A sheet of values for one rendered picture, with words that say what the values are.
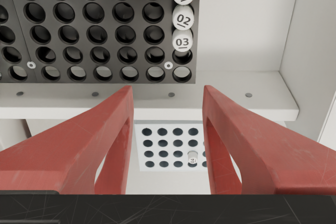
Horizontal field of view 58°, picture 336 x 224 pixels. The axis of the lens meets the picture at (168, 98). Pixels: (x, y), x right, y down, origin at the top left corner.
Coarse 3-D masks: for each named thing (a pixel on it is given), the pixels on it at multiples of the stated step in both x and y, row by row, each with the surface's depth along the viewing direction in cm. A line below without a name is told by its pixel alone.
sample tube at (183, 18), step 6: (180, 6) 17; (186, 6) 17; (174, 12) 17; (180, 12) 17; (186, 12) 17; (192, 12) 17; (174, 18) 17; (180, 18) 17; (186, 18) 17; (192, 18) 17; (174, 24) 17; (180, 24) 17; (186, 24) 17
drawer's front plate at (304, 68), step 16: (304, 0) 22; (320, 0) 20; (304, 16) 22; (320, 16) 20; (288, 32) 25; (304, 32) 22; (320, 32) 20; (288, 48) 25; (304, 48) 22; (320, 48) 20; (288, 64) 25; (304, 64) 22; (320, 64) 20; (288, 80) 25; (304, 80) 22; (320, 80) 20; (304, 96) 22; (320, 96) 20; (304, 112) 22; (320, 112) 20; (304, 128) 22; (320, 128) 20
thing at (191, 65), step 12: (168, 0) 18; (192, 0) 18; (168, 12) 18; (168, 24) 19; (192, 24) 19; (168, 36) 19; (192, 36) 19; (168, 48) 20; (192, 48) 19; (168, 60) 20; (180, 60) 20; (192, 60) 20; (168, 72) 21; (192, 72) 20
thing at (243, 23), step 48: (240, 0) 24; (288, 0) 24; (240, 48) 26; (0, 96) 25; (48, 96) 24; (96, 96) 24; (144, 96) 24; (192, 96) 24; (240, 96) 24; (288, 96) 24
